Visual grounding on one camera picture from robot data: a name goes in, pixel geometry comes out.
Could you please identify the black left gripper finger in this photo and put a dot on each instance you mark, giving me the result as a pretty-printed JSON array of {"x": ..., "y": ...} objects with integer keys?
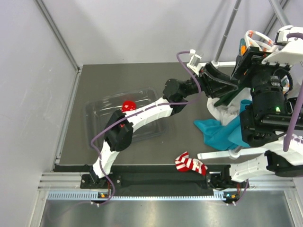
[
  {"x": 227, "y": 89},
  {"x": 213, "y": 73}
]

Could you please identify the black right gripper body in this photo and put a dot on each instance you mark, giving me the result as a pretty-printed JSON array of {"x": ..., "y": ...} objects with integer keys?
[{"x": 262, "y": 74}]

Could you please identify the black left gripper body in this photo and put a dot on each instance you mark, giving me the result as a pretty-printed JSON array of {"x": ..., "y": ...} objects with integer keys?
[{"x": 207, "y": 84}]

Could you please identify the white round clip hanger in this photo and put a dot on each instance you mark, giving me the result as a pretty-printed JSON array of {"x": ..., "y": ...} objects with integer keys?
[{"x": 257, "y": 48}]

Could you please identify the red striped santa sock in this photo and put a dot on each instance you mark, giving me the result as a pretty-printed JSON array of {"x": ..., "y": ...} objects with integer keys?
[{"x": 184, "y": 163}]

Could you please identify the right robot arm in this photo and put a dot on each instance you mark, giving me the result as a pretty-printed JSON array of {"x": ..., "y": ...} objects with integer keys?
[{"x": 269, "y": 163}]

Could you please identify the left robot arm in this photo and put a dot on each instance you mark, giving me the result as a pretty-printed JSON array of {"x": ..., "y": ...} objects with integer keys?
[{"x": 118, "y": 133}]

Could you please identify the dark green sock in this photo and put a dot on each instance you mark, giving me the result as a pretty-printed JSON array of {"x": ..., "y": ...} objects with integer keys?
[{"x": 226, "y": 99}]

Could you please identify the white cloth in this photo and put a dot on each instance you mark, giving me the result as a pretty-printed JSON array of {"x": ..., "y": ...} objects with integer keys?
[{"x": 225, "y": 114}]

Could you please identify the teal cloth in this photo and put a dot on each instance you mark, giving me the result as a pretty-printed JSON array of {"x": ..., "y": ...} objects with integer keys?
[{"x": 223, "y": 137}]

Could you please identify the red snowflake bear sock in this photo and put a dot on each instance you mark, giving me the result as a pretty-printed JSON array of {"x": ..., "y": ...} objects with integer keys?
[{"x": 127, "y": 106}]

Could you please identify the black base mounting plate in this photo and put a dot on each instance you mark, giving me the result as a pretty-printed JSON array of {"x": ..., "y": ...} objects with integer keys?
[{"x": 155, "y": 180}]

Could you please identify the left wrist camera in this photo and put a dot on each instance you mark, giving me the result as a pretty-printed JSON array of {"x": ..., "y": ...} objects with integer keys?
[{"x": 194, "y": 63}]

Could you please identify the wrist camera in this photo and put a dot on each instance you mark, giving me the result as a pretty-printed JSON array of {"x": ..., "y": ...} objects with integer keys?
[
  {"x": 288, "y": 47},
  {"x": 194, "y": 63}
]

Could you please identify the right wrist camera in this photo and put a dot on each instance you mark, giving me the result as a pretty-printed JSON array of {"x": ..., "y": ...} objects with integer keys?
[{"x": 288, "y": 47}]

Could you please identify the grey drying rack frame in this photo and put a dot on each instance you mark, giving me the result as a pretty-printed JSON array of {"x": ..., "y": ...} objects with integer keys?
[{"x": 268, "y": 122}]

